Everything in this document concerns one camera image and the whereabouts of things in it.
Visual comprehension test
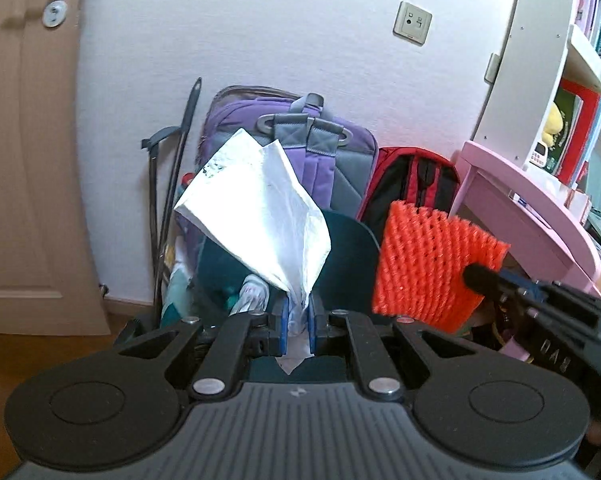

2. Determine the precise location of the orange foam fruit net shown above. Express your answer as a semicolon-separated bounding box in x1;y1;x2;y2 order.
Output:
372;200;509;333

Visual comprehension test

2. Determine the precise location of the white tissue paper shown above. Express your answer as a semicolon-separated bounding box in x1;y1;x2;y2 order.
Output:
174;129;331;374

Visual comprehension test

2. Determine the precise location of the dark teal trash bin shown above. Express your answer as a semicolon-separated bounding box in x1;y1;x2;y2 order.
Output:
160;211;383;384

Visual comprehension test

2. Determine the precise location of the red black backpack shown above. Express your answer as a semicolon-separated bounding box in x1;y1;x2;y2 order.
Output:
358;146;460;244

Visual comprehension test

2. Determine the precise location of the purple grey backpack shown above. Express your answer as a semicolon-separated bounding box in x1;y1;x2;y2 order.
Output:
195;86;378;219

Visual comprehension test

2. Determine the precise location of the white bookshelf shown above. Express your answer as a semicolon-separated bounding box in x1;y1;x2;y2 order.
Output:
474;0;601;186

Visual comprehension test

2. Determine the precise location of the brown wooden door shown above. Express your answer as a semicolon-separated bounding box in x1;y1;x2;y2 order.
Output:
0;0;110;336

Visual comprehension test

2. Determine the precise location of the black trolley handle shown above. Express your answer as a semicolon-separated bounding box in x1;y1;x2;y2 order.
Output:
141;77;203;328

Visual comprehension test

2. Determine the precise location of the beige wall socket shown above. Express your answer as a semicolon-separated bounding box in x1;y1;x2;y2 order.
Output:
393;1;433;46

